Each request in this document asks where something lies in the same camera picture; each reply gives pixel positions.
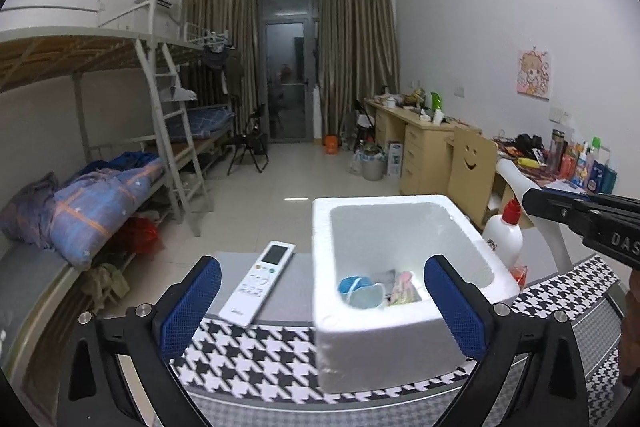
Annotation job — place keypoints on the white metal bunk bed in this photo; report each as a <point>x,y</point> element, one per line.
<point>60,52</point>

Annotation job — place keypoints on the brown curtain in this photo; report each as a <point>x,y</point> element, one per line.
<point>220,57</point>
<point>357,57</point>

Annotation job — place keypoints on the green tissue pack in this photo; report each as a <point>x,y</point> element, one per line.
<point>405,292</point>

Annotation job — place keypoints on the wooden chair smiley cutout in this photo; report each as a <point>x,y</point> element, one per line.
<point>470,177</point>

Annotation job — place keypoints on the pink cartoon wall poster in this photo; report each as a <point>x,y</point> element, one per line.
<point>534,74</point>

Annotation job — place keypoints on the blue bottle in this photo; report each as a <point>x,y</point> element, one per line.
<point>595,175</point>

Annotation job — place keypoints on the white socket pair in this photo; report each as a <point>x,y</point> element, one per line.
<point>560,115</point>

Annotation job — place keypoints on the white squeeze bottle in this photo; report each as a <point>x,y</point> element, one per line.
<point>581,164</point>

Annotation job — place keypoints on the wooden desk with drawers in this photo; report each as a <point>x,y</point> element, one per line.
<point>415,152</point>

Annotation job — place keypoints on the white lotion bottle red pump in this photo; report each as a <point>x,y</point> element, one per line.
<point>502,237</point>

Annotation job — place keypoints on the teal bottle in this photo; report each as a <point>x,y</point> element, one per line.
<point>610,177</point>

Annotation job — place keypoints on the yellow pouch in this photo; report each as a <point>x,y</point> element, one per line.
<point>528,162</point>

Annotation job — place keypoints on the red bag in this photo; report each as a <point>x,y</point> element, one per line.
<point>141,236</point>

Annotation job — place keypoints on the blue plaid quilt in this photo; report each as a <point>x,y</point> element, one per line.
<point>90,207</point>

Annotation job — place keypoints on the white foam box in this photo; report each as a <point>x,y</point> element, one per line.
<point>400,347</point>

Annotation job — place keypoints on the dark hanging clothes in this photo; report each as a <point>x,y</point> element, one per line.
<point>220,67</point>

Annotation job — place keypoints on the black folding chair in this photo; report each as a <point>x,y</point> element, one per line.
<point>252,142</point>

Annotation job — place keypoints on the white bed ladder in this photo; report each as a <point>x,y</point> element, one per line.
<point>172,132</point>

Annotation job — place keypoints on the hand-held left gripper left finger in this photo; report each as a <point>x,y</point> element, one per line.
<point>192,307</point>

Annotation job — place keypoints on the red snack packet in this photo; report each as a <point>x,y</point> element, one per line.
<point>520,276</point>

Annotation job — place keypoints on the houndstooth tablecloth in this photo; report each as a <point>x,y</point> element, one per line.
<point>250,357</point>

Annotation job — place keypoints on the blue checked mattress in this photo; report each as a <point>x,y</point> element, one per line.
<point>200,122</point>

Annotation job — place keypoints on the glass balcony door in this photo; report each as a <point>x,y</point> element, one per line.
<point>287,72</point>

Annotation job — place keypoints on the blue face mask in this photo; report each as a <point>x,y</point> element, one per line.
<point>357,289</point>

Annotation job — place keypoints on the white carton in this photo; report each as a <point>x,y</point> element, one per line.
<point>394,159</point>

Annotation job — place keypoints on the olive cloth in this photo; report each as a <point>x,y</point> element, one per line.
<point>106,284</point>

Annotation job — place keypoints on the white remote control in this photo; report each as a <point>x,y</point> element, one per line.
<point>257,282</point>

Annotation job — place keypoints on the orange bucket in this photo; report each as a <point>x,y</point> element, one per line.
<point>331,145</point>

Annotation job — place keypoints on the dark thermos bottle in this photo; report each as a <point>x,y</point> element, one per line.
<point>557,152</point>

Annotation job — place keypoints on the metal bucket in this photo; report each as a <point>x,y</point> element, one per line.
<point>372,167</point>

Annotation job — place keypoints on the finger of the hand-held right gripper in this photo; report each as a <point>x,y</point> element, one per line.
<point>600,201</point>
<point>540,204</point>

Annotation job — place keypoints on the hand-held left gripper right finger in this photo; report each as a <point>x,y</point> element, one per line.
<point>457,312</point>

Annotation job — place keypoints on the green bag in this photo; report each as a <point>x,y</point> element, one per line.
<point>436,102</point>

